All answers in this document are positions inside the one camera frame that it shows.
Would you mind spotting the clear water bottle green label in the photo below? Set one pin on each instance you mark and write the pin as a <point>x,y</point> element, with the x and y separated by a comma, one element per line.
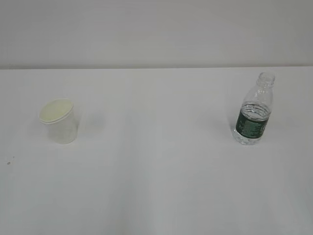
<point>255,111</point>

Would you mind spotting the white paper cup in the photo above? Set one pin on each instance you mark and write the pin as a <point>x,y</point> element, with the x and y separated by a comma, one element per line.
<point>58,117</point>

